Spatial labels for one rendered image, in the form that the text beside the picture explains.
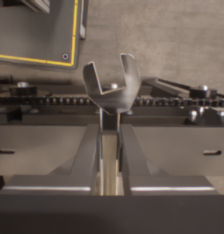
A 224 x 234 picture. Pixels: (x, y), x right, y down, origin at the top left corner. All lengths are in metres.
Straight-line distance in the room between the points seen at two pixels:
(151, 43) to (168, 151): 1.23
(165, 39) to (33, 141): 1.33
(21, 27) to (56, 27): 0.20
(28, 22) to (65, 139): 1.00
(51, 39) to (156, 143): 0.98
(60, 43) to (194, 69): 1.06
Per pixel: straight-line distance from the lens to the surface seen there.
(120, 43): 1.41
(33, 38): 1.18
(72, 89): 1.10
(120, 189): 0.65
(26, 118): 0.54
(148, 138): 0.26
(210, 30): 1.63
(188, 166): 0.31
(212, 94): 0.60
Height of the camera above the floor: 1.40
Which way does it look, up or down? 73 degrees down
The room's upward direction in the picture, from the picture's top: 177 degrees clockwise
